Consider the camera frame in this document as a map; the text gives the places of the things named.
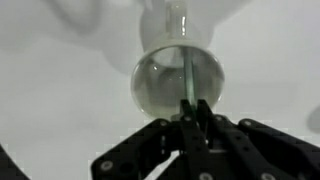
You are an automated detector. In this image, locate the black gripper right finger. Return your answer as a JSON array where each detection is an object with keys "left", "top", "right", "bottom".
[{"left": 197, "top": 100, "right": 320, "bottom": 180}]

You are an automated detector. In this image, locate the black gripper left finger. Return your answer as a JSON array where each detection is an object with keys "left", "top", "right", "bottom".
[{"left": 91, "top": 100, "right": 209, "bottom": 180}]

